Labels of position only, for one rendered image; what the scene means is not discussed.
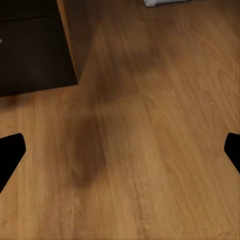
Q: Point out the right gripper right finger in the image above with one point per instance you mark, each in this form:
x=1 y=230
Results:
x=232 y=149

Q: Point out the cabinet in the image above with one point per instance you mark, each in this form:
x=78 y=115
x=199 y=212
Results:
x=35 y=47

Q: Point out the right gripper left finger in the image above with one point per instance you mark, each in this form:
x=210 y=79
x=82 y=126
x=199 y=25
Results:
x=12 y=149

